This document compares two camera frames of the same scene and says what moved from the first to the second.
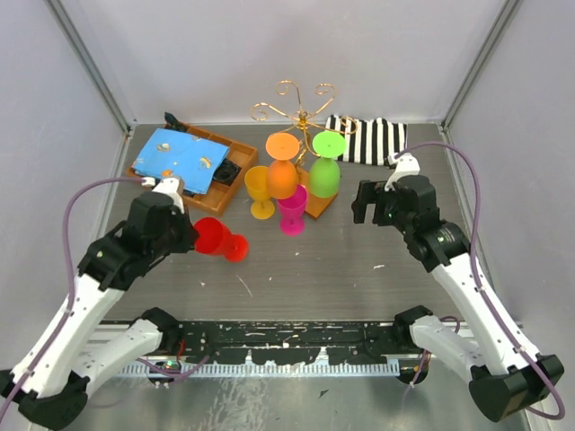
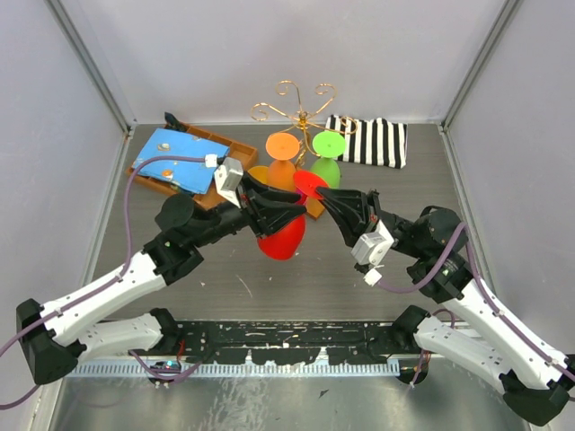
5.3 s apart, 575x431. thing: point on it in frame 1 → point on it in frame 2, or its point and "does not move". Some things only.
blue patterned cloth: [194, 161] does not move
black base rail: [275, 340] does not move
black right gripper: [371, 192] → [355, 200]
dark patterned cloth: [174, 122] does not move
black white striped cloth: [368, 142] does not move
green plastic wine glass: [324, 174] does not move
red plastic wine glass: [215, 238] → [286, 241]
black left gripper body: [179, 239] → [246, 215]
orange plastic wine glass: [282, 177] does not move
